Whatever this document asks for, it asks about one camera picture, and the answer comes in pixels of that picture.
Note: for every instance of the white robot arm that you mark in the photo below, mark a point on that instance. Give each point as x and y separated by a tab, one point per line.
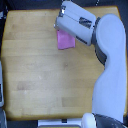
107	34

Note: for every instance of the grey object at left edge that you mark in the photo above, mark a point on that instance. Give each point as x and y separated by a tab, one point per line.
1	99

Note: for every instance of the pink cloth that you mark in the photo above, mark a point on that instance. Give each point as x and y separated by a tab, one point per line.
65	40

